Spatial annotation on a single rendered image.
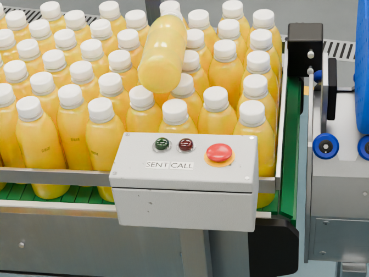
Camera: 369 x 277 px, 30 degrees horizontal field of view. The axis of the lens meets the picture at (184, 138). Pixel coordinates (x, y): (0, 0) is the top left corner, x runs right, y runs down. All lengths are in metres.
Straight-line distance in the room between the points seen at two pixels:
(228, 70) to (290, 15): 2.27
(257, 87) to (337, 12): 2.40
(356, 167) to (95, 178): 0.44
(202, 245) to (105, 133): 0.24
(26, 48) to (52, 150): 0.22
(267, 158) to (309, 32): 0.39
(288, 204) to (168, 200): 0.28
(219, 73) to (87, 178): 0.29
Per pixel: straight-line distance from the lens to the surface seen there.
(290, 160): 1.27
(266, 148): 1.08
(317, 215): 1.26
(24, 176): 1.21
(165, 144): 0.98
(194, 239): 1.07
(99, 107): 1.10
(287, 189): 1.21
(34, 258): 1.33
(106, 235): 1.23
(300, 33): 1.41
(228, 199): 0.95
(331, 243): 1.38
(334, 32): 3.33
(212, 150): 0.96
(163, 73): 1.09
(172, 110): 1.07
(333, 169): 1.21
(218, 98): 1.09
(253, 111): 1.06
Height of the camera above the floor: 1.74
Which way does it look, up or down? 40 degrees down
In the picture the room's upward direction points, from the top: 7 degrees counter-clockwise
